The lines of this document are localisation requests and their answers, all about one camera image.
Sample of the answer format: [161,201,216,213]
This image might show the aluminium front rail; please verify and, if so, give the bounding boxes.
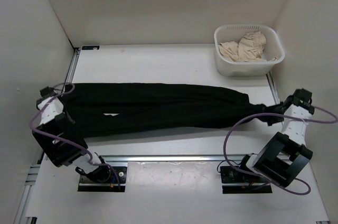
[104,154,248,163]

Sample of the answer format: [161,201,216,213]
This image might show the beige garment in basket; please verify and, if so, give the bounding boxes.
[218,30,281,63]

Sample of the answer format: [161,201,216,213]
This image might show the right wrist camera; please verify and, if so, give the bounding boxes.
[284,88,315,115]

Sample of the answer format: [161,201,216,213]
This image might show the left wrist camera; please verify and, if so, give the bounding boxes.
[40,86,60,101]

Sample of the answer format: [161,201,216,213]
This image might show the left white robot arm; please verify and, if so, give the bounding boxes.
[29,85,114,183]

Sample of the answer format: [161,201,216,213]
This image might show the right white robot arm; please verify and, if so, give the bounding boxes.
[237,89,314,188]

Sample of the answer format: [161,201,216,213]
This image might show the white plastic basket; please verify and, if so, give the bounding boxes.
[213,24,285,77]

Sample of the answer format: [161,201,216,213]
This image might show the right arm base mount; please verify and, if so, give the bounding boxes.
[217,166,272,194]

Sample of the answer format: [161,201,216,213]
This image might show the black trousers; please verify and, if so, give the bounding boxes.
[60,83,266,138]

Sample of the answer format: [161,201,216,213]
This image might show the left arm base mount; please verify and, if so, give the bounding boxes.
[76,163,128,192]

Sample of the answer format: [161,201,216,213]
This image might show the small dark label tag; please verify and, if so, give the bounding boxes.
[81,45,100,50]

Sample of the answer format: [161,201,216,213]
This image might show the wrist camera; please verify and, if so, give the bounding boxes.
[40,86,60,101]
[284,88,315,115]

